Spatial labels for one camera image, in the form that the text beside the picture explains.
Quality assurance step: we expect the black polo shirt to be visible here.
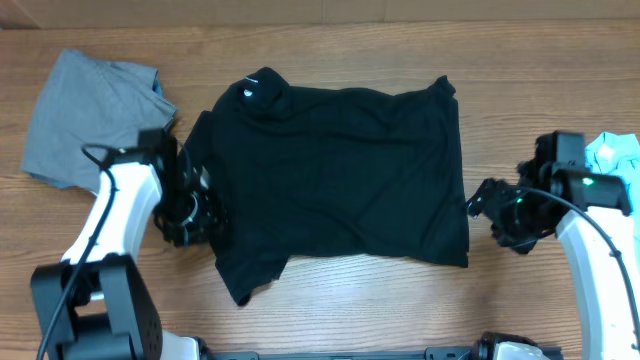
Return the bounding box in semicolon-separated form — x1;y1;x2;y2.
185;67;469;306

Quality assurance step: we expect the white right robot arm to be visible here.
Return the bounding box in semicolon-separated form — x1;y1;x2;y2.
466;131;639;359

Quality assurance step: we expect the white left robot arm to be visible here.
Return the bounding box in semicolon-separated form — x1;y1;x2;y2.
30;128;229;359

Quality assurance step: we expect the light blue shirt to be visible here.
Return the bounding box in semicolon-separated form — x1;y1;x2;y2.
585;132;640;237

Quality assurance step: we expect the grey folded shirt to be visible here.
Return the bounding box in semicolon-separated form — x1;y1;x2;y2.
21;49;177;193

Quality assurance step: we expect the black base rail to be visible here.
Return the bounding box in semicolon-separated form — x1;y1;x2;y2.
206;346;472;360

